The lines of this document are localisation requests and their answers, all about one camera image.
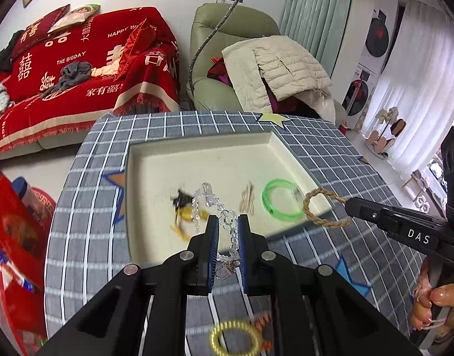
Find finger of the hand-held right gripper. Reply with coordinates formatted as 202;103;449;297
345;197;399;231

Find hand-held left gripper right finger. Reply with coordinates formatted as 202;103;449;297
237;214;422;356

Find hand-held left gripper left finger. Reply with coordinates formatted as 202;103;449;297
36;215;220;356

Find yellow beaded hair tie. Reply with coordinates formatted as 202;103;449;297
169;208;209;240

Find beige wooden hair clip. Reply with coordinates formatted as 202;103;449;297
239;182;256;216

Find clear bead bracelet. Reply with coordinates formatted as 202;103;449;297
192;182;239;280

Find green translucent bangle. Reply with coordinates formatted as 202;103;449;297
261;179;305;220

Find braided rope bracelet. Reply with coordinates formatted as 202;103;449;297
302;188;352;228

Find black hair clip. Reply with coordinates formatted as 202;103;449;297
170;188;194;208

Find shallow grey cardboard box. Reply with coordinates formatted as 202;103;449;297
125;128;333;264

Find person's right hand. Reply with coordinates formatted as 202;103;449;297
410;282;454;340

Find large blue star sticker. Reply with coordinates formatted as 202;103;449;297
334;255;372;298

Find white washing machine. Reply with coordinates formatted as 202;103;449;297
340;65;378;130

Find yellow star sticker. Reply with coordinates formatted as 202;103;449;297
257;111;291;129

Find white sheer curtain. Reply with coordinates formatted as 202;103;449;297
360;0;454;171

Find red and purple clothes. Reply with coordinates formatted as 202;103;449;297
207;57;298;114

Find red patterned rug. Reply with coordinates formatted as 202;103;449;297
30;188;57;217

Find beige down jacket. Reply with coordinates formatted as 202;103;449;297
222;35;337;119

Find white dryer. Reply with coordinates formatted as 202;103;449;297
360;5;398;75

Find red covered sofa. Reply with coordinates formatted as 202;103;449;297
0;7;181;160

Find grey sofa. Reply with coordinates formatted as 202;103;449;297
0;131;97;162

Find blue lid jar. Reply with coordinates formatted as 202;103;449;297
11;177;37;212

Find red gift bag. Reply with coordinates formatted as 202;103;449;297
0;171;45;293

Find red satin cushion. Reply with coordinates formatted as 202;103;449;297
113;18;158;82

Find green curtain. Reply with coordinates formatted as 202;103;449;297
279;0;355;56

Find grey garment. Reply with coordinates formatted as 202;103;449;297
40;61;94;100

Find green armchair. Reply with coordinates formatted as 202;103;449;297
190;3;348;125

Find white printed pillow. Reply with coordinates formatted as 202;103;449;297
48;4;101;34

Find red printed pillow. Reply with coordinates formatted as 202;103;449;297
10;4;71;60

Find black clothes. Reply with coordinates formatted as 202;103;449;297
0;30;25;71

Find orange spiral hair tie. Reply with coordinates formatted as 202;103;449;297
254;312;274;351

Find yellow spiral hair tie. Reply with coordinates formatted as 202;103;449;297
209;320;263;355

